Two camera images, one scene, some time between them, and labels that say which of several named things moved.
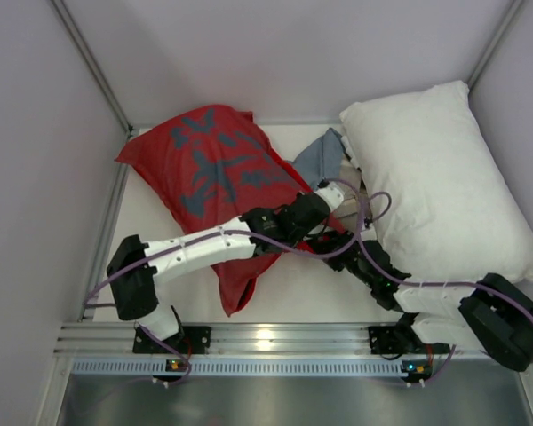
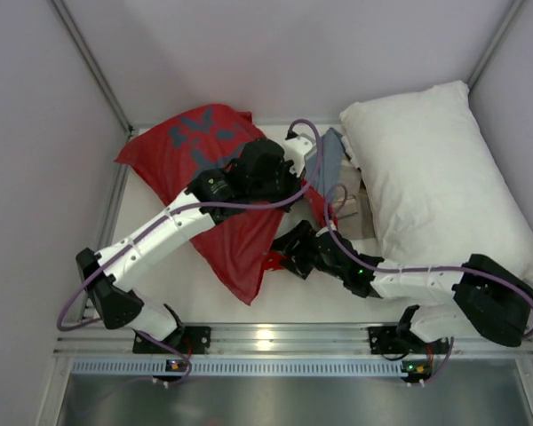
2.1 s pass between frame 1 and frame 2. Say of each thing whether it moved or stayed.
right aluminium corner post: stayed
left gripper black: moved
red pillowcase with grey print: stayed
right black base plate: stayed
